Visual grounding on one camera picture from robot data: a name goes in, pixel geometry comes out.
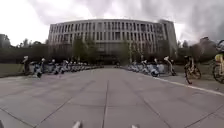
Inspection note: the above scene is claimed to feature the large grey many-windowed building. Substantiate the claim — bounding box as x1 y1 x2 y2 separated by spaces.
48 18 178 64

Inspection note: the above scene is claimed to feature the row of dark trees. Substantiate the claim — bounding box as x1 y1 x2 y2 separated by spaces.
0 36 224 65

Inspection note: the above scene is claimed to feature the row of parked scooters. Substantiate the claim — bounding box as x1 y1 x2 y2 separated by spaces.
20 55 104 79
121 55 178 78

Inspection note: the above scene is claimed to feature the dark parked bicycle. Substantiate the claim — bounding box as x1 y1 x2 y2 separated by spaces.
183 55 202 85

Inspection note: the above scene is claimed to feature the yellow parked bicycle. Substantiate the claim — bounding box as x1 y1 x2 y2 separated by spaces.
211 39 224 84

